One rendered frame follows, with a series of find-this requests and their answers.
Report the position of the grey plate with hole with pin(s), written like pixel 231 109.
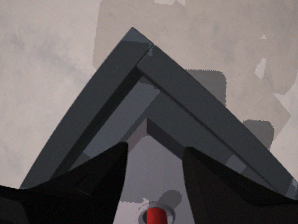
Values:
pixel 154 177

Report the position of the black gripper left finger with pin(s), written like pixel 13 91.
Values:
pixel 89 194

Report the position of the red peg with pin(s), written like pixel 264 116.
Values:
pixel 156 216

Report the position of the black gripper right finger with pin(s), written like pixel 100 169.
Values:
pixel 219 195

